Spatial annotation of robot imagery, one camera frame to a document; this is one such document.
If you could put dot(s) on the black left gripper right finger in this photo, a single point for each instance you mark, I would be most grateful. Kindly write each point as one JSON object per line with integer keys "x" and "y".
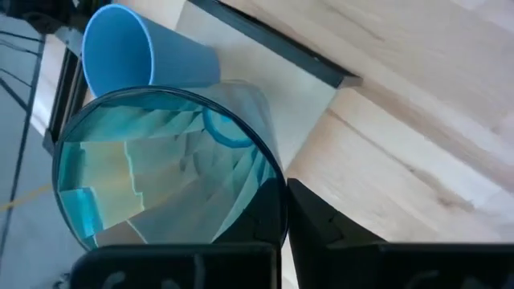
{"x": 317, "y": 249}

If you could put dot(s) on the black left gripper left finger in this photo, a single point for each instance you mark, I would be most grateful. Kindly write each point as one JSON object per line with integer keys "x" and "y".
{"x": 261, "y": 225}

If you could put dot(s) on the teal faceted glass tumbler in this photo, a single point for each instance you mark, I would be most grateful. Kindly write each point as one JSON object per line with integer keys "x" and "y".
{"x": 120, "y": 180}

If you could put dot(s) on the blue ribbed plastic cup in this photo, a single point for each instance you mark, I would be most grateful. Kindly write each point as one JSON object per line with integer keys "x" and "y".
{"x": 120, "y": 48}

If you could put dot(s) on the wooden table with black frame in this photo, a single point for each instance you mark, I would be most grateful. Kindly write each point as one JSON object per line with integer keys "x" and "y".
{"x": 289, "y": 100}

